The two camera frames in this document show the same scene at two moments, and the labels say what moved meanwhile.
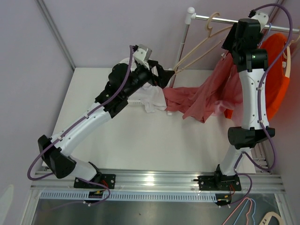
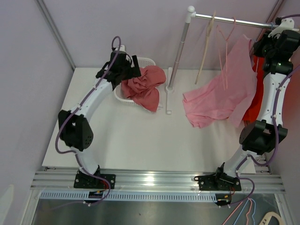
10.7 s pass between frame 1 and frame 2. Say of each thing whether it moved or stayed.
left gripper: moved
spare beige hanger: stayed
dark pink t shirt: moved
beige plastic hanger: moved
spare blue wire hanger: stayed
